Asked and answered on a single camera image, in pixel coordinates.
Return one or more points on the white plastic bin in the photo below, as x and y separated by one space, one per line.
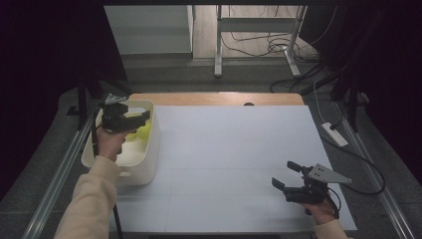
146 156

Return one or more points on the person's left hand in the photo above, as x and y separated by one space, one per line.
111 144

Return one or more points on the person's right hand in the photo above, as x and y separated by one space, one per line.
320 212

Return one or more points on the black plug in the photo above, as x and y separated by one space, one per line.
332 126

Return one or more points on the white power strip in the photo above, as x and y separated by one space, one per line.
335 135

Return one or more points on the wooden table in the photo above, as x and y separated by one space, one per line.
215 99

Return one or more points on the white table mat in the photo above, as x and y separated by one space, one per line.
215 172

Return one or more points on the white metal desk frame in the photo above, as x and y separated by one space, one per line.
218 49

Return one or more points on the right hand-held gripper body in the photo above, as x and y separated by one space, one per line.
305 194

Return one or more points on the black stand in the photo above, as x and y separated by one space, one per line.
353 106
82 103

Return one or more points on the metal floor rail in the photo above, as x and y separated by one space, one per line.
58 179
388 202

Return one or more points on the yellow tennis ball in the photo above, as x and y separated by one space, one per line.
145 130
132 135

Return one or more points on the black table grommet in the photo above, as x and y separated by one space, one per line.
249 104

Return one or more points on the dark curtain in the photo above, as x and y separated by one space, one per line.
33 66
398 66

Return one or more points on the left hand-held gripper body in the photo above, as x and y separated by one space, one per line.
114 122

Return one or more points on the white cabinet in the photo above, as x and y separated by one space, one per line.
149 30

